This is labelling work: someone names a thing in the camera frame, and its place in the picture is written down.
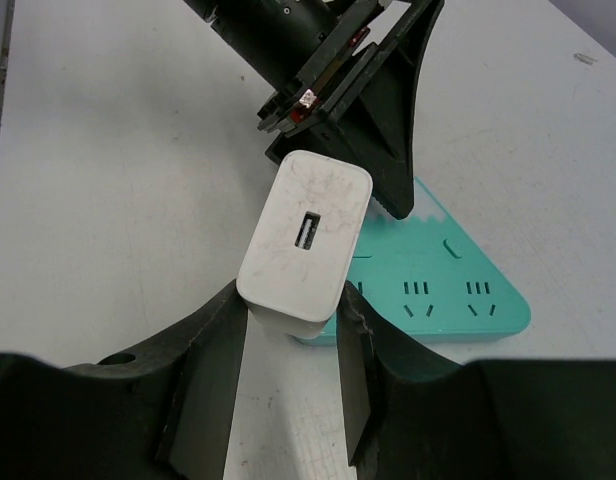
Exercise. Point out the white square charger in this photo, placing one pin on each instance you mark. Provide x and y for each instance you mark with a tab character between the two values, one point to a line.
296	264

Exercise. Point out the teal triangular socket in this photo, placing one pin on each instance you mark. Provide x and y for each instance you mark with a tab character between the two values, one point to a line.
430	279

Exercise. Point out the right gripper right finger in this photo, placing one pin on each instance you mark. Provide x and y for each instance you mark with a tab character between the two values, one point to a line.
410	413

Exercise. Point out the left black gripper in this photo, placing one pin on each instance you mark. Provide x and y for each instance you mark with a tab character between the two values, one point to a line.
340	95

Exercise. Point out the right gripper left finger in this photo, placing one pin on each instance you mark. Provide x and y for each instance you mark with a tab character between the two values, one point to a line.
160	409

